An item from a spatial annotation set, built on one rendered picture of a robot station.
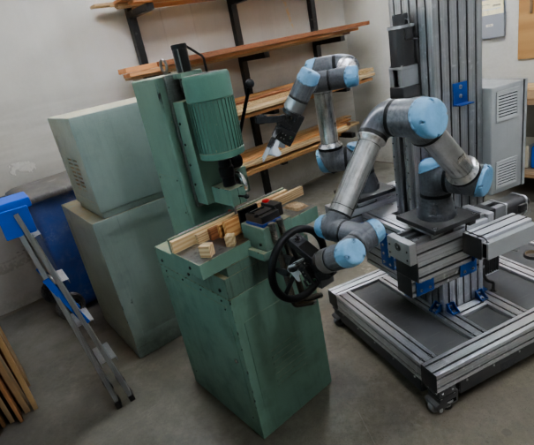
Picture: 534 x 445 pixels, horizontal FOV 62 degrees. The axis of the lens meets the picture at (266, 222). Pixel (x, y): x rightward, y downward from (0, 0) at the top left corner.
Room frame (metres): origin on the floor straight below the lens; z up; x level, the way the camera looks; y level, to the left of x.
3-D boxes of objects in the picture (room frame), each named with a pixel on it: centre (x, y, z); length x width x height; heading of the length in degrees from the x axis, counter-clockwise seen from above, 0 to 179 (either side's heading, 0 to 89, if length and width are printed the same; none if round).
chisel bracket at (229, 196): (1.72, 0.12, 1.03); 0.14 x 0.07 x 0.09; 36
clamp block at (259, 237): (1.54, 0.00, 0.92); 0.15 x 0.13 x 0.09; 126
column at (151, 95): (1.93, 0.29, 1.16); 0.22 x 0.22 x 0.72; 36
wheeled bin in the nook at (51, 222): (3.12, 1.46, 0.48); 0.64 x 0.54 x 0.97; 126
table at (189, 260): (1.61, 0.05, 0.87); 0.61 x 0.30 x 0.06; 126
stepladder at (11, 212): (1.89, 1.02, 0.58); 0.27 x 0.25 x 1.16; 122
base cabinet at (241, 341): (1.79, 0.19, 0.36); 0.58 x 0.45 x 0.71; 36
